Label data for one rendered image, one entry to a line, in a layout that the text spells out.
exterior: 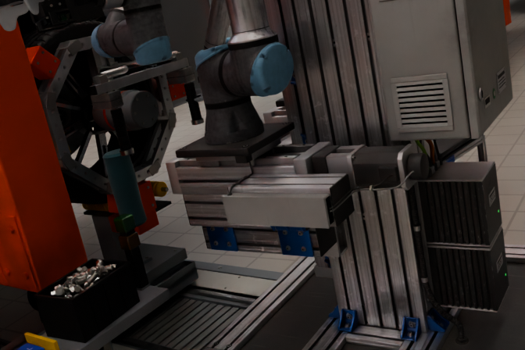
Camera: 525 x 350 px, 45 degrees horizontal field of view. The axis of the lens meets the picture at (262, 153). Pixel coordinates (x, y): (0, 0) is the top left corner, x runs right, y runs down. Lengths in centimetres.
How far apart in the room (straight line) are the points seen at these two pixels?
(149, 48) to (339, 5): 49
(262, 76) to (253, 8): 15
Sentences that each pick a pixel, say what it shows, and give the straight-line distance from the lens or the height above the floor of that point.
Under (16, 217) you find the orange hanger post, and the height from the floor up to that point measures 74.
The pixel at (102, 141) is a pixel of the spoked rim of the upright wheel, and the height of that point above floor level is 74.
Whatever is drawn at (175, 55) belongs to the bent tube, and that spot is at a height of 100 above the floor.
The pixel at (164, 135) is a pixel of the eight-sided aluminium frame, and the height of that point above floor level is 70.
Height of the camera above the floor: 116
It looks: 14 degrees down
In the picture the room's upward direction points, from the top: 12 degrees counter-clockwise
